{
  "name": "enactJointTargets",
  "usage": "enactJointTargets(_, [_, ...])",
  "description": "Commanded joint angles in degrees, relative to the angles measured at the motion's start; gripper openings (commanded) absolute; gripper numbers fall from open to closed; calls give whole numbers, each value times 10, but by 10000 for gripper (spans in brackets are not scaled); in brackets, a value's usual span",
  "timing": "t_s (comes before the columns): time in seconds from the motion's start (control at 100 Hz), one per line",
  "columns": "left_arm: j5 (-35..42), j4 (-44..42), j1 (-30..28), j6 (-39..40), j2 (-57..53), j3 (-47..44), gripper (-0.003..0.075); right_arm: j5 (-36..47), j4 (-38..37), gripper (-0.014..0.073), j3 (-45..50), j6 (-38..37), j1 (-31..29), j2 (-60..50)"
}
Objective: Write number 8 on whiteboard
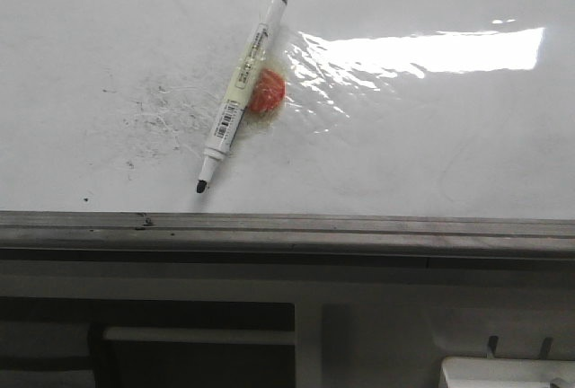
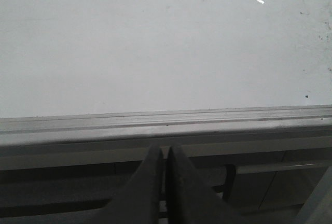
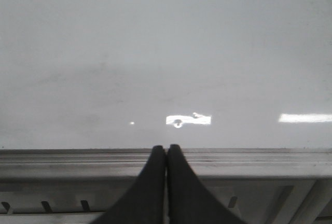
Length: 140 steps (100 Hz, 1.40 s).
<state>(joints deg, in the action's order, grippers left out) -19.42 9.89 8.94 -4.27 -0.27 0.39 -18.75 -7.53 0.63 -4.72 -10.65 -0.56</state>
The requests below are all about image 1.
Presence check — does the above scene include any left metal hook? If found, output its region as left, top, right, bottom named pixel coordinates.
left=486, top=335, right=499, bottom=359

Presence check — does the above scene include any white black whiteboard marker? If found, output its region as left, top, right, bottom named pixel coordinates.
left=196, top=0, right=288, bottom=194

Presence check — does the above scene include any white horizontal bar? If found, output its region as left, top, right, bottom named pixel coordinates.
left=103, top=326, right=296, bottom=346

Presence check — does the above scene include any orange round taped pad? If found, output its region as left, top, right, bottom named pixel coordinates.
left=248, top=68, right=286, bottom=114

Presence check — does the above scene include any grey aluminium whiteboard frame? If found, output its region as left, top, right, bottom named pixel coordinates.
left=1, top=211, right=574, bottom=268

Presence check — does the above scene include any white box bottom right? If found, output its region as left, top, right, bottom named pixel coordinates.
left=438, top=357, right=574, bottom=387

